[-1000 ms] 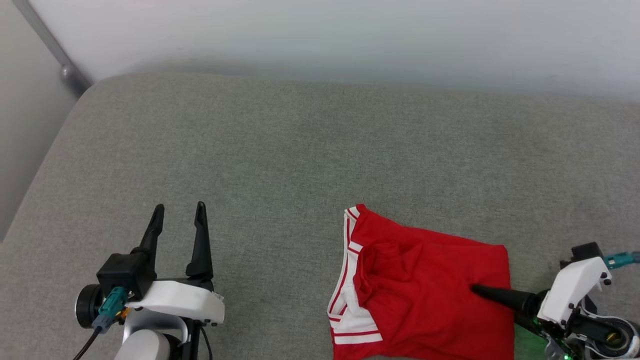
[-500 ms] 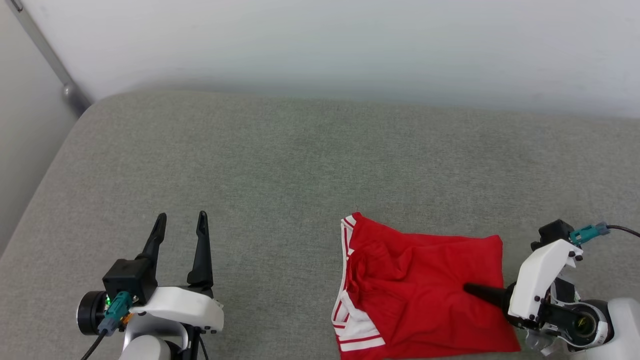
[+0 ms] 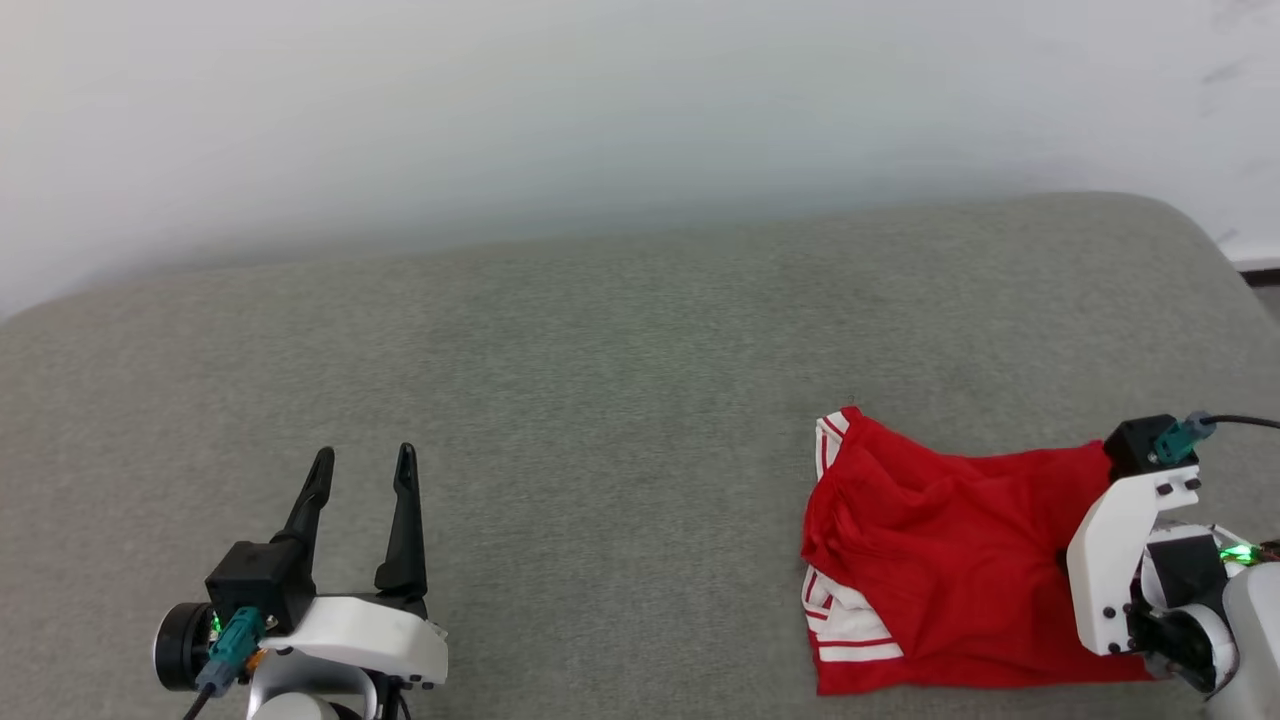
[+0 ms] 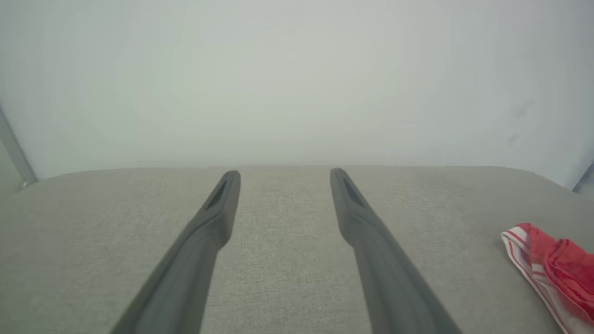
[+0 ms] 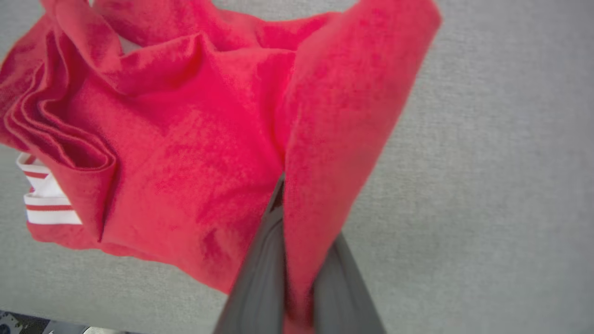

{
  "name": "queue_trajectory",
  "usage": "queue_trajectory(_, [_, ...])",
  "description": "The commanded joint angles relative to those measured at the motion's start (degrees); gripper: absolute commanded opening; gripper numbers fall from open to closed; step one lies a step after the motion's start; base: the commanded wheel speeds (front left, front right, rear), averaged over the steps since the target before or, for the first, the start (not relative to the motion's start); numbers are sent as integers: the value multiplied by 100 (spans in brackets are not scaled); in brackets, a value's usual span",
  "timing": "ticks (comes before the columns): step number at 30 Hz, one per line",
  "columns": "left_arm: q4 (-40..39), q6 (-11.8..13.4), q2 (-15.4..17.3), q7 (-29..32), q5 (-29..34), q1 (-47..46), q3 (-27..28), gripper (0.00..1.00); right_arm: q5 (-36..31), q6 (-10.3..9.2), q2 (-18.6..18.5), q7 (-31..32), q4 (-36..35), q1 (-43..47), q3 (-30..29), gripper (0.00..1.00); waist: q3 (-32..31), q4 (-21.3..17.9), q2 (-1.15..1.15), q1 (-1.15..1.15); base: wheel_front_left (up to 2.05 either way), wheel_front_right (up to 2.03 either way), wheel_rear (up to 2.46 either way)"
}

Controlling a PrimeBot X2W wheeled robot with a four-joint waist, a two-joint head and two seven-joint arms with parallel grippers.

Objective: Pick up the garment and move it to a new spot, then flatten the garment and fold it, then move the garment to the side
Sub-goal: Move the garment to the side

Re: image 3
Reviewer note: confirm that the grey fabric sofa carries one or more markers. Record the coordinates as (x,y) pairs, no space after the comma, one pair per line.
(600,400)

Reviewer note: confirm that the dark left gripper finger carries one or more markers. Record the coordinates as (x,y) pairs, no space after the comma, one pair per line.
(310,510)
(405,540)

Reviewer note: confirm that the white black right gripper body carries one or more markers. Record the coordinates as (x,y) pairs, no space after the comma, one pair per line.
(1110,570)

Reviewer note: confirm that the teal left camera connector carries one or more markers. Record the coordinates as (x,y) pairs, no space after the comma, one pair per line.
(232,645)

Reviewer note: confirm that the teal camera connector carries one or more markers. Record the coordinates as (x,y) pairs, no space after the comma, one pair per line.
(232,645)
(1180,440)

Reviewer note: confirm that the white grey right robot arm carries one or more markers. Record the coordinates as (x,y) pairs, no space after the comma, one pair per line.
(1255,640)

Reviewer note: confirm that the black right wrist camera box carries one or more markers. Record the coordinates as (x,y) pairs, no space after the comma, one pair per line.
(1130,445)

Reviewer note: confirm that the red shirt with white sleeves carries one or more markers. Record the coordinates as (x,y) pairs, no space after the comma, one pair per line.
(950,560)

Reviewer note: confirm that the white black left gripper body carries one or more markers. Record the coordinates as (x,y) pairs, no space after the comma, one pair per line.
(370,635)

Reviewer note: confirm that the teal right camera connector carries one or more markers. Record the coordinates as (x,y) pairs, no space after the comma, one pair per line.
(1180,440)

